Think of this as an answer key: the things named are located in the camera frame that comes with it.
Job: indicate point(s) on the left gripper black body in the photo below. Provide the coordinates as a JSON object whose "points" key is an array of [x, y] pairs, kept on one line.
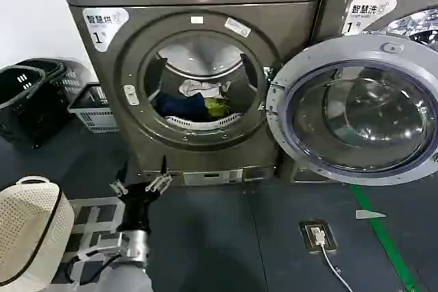
{"points": [[137, 208]]}

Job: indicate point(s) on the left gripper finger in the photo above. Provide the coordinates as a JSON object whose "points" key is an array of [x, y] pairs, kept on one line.
{"points": [[160, 183], [119, 187]]}

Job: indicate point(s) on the white grid floor marker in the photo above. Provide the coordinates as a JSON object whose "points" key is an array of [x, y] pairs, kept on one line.
{"points": [[94, 215]]}

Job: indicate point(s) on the grey slotted plastic basket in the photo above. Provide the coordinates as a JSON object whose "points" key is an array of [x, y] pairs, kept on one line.
{"points": [[97, 117]]}

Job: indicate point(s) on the dark blue garment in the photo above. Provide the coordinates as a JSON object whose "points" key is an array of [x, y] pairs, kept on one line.
{"points": [[181, 105]]}

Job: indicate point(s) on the green garment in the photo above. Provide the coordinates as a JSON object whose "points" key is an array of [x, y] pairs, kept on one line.
{"points": [[216, 107]]}

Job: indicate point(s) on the white perforated laundry basket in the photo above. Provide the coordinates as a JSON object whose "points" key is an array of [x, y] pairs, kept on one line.
{"points": [[31, 227]]}

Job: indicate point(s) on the white cloth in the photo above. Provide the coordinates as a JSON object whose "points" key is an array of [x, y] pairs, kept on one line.
{"points": [[196, 87]]}

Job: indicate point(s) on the black plastic laundry basket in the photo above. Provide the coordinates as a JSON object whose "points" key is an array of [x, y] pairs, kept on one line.
{"points": [[73, 75], [27, 110]]}

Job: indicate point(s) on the metal floor socket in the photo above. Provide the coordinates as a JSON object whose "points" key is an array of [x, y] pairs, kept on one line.
{"points": [[308, 240]]}

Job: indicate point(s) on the white power plug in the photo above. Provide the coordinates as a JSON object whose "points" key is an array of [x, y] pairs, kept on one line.
{"points": [[318, 234]]}

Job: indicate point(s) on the grey dryer with round opening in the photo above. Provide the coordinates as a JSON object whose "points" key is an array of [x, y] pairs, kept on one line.
{"points": [[212, 8]]}

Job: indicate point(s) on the round glass dryer door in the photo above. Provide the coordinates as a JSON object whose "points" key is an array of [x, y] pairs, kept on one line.
{"points": [[356, 114]]}

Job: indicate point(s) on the white floor tape piece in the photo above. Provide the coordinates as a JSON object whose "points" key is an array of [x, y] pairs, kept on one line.
{"points": [[367, 214]]}

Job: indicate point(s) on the green floor tape strip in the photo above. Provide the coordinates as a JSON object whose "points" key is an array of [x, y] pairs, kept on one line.
{"points": [[386, 240]]}

